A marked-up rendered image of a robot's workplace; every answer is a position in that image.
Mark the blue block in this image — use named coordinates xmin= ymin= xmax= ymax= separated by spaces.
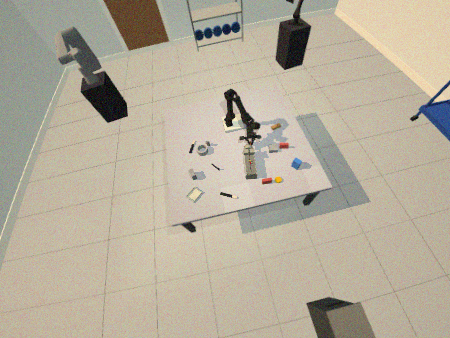
xmin=292 ymin=157 xmax=302 ymax=170

